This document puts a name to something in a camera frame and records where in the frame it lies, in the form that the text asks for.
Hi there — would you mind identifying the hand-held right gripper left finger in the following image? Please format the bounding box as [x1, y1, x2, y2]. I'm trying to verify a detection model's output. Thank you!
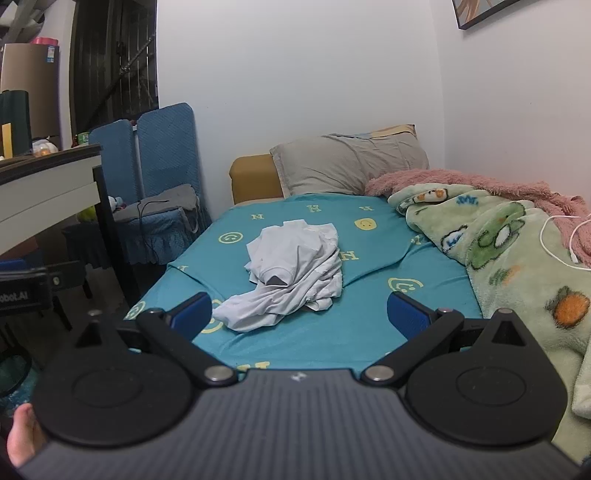
[74, 292, 238, 387]

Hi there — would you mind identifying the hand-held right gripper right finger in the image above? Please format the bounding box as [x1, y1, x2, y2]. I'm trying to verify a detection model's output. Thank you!
[361, 291, 532, 387]

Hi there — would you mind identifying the white t-shirt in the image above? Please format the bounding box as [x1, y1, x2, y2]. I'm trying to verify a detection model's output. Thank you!
[211, 220, 345, 333]

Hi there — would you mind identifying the teal smiley print bed sheet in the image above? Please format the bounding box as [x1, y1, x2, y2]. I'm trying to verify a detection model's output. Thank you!
[124, 193, 485, 377]

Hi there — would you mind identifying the white desk with black legs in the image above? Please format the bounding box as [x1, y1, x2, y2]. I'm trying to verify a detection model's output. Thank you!
[0, 144, 141, 324]

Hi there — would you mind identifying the green cartoon print blanket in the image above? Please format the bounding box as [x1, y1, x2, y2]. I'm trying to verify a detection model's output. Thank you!
[387, 183, 591, 467]

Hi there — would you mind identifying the grey cloth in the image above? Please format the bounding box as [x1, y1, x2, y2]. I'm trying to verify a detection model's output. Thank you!
[113, 184, 204, 223]

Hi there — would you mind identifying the pink fuzzy blanket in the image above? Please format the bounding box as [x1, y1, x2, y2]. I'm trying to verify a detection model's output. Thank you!
[365, 168, 591, 268]

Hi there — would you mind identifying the yellow headboard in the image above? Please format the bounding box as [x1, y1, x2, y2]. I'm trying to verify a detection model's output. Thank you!
[229, 154, 283, 205]

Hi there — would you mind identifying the blue covered chair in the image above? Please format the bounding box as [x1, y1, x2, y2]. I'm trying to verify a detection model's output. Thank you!
[62, 119, 141, 278]
[111, 102, 214, 266]

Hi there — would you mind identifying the grey pillow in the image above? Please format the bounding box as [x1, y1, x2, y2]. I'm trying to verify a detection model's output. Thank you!
[270, 134, 430, 198]

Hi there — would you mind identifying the beige printed pillow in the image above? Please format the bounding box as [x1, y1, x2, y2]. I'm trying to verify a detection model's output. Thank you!
[342, 124, 419, 140]

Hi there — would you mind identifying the cardboard box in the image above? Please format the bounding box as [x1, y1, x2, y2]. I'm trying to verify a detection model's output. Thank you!
[0, 44, 61, 140]

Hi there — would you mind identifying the dark window grille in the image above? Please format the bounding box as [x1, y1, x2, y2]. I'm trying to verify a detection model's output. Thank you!
[69, 0, 160, 136]

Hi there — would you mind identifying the black cable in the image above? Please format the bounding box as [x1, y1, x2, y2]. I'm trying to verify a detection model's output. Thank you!
[137, 198, 172, 232]

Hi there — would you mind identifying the white charging cable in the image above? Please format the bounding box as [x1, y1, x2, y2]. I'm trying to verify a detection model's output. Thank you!
[539, 213, 591, 267]

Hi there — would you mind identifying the black framed wall picture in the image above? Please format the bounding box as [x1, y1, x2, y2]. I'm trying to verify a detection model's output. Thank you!
[451, 0, 542, 31]

